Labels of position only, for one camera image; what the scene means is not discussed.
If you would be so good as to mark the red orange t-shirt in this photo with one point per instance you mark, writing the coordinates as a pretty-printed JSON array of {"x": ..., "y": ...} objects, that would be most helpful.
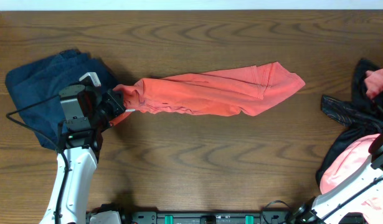
[{"x": 249, "y": 90}]

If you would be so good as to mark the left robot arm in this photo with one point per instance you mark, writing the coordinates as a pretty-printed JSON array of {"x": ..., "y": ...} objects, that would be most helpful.
[{"x": 88, "y": 113}]

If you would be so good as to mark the black patterned garment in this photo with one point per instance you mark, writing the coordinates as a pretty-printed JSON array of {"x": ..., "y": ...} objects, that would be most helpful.
[{"x": 361, "y": 116}]

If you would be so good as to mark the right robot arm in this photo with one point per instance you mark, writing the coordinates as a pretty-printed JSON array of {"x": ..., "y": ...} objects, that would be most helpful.
[{"x": 363, "y": 184}]

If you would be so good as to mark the folded navy blue garment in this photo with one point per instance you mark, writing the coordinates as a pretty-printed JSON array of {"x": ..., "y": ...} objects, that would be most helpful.
[{"x": 34, "y": 90}]

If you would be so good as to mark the light pink garment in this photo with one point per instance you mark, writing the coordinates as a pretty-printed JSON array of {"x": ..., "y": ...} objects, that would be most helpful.
[{"x": 354, "y": 156}]

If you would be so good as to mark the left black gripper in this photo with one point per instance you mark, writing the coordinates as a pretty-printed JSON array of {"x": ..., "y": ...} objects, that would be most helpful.
[{"x": 116, "y": 106}]

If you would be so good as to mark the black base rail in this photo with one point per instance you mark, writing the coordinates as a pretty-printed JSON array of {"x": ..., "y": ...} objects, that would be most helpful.
[{"x": 187, "y": 218}]

